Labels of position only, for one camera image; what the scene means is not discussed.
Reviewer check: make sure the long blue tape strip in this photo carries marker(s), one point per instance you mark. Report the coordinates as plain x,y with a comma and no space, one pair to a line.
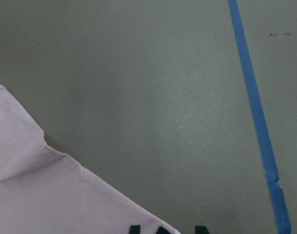
280,209

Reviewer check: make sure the pink Snoopy t-shirt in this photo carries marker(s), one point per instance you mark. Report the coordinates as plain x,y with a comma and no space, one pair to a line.
44,191

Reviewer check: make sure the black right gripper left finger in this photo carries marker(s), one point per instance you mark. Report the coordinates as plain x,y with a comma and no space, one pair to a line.
134,229

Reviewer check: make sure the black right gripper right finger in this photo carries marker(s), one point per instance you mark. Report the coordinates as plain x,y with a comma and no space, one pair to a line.
201,230

